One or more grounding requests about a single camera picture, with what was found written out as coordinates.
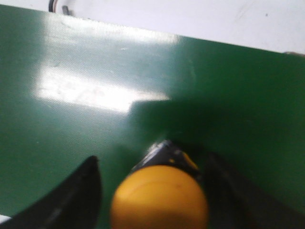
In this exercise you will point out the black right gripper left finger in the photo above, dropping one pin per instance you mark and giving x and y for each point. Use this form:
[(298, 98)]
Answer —
[(74, 204)]

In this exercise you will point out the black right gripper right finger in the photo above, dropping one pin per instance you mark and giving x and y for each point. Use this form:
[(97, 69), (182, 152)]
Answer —
[(237, 203)]

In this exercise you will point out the yellow mushroom push button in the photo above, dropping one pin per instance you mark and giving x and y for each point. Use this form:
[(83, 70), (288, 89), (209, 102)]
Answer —
[(162, 191)]

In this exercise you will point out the green conveyor belt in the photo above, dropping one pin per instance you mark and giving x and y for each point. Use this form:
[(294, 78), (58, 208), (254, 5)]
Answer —
[(71, 88)]

